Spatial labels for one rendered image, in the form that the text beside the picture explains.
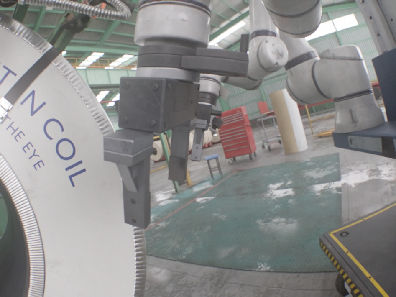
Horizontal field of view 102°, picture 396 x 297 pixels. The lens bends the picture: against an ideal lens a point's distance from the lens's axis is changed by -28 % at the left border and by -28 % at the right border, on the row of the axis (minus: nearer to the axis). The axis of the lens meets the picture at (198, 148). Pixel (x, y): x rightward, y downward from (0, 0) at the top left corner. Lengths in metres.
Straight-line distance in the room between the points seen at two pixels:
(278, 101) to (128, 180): 4.48
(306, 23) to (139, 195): 0.31
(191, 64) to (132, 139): 0.10
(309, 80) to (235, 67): 0.64
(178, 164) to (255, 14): 0.49
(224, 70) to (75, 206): 0.48
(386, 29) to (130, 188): 0.80
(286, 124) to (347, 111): 3.89
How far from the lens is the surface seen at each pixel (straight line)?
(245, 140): 5.03
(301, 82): 0.87
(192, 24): 0.24
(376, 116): 0.77
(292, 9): 0.29
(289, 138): 4.64
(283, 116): 4.62
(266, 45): 0.58
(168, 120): 0.21
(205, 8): 0.26
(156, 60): 0.23
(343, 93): 0.76
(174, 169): 0.35
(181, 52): 0.23
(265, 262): 1.43
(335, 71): 0.77
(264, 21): 0.65
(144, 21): 0.24
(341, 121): 0.77
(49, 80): 0.63
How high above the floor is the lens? 0.83
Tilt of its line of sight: 3 degrees down
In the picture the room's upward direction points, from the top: 16 degrees counter-clockwise
